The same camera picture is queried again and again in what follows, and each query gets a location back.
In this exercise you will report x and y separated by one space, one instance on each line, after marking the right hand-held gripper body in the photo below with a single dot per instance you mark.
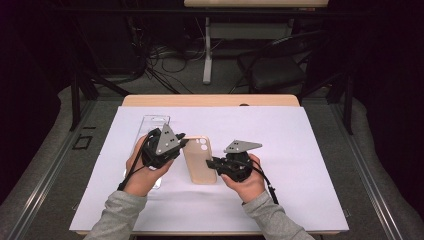
238 168

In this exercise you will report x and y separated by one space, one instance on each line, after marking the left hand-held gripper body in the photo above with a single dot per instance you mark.
166 141

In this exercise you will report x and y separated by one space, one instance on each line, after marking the beige phone case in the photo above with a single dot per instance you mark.
198 163

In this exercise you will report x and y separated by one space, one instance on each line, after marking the person's right hand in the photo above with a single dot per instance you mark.
250 188

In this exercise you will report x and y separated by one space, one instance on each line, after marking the person's left hand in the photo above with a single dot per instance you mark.
140 178

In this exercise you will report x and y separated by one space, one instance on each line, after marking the white board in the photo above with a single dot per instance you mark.
286 173

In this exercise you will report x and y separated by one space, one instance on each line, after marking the white desk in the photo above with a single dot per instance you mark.
207 50

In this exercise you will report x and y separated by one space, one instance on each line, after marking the black chair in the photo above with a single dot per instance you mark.
276 76

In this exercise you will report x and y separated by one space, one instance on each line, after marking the black metal stand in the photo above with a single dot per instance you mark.
75 100
348 106

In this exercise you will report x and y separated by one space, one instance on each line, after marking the black metal crossbar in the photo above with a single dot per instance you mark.
133 11

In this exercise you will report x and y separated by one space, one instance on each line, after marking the aluminium floor rail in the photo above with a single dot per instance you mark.
366 173
50 173

